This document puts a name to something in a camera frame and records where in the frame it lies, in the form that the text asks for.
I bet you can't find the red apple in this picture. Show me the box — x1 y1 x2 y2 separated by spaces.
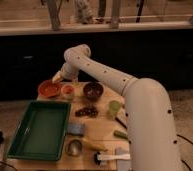
63 86 73 94

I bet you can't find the black handled knife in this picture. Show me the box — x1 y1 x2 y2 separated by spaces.
115 114 127 129

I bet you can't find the blue sponge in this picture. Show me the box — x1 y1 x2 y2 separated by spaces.
67 123 86 136

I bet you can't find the dark brown bowl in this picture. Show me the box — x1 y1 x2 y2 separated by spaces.
83 82 104 101

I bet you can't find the white cloth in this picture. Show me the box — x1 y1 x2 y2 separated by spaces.
115 148 132 171

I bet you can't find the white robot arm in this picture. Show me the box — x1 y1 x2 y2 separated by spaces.
53 44 183 171

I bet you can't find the bunch of dark grapes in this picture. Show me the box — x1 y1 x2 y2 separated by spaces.
75 106 98 117

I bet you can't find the green cucumber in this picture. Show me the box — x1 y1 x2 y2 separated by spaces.
113 130 128 140

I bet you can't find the small metal cup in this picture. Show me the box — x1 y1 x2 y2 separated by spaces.
66 139 83 157

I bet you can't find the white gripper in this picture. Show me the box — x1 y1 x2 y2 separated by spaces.
52 62 78 83

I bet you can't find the orange bowl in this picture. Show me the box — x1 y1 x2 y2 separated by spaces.
38 80 61 98

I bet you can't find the green plastic cup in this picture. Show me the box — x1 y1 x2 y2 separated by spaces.
108 100 122 119

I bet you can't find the green plastic tray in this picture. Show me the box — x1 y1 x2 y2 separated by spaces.
6 101 71 161

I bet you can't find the white paper cup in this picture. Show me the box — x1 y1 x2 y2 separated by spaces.
61 84 74 100

